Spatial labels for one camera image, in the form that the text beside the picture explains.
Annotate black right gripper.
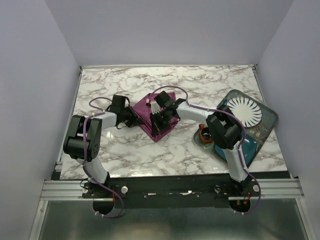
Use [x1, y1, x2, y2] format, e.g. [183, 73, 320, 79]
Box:
[148, 109, 170, 137]

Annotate purple cloth napkin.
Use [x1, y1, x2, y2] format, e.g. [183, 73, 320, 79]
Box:
[132, 93, 178, 143]

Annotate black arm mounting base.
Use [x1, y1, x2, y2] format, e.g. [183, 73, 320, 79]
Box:
[82, 173, 259, 209]

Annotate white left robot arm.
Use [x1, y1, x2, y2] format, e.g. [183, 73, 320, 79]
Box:
[63, 106, 144, 198]

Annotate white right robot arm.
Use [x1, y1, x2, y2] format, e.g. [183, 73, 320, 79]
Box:
[147, 98, 252, 196]

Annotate orange patterned mug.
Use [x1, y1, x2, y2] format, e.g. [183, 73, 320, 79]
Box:
[198, 123, 213, 144]

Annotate white blue striped plate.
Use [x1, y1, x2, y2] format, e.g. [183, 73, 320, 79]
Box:
[226, 96, 262, 128]

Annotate teal square plate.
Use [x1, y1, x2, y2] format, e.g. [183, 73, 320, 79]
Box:
[214, 138, 258, 167]

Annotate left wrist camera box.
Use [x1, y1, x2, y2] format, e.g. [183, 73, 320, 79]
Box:
[109, 94, 130, 114]

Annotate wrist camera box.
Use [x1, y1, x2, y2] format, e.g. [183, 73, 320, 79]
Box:
[154, 91, 175, 109]
[109, 94, 130, 114]

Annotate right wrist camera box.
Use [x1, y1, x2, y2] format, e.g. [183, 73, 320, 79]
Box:
[154, 91, 175, 109]

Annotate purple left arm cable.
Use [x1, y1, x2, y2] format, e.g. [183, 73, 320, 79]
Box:
[83, 96, 126, 219]

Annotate aluminium frame rail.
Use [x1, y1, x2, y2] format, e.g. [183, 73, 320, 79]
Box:
[40, 178, 305, 201]

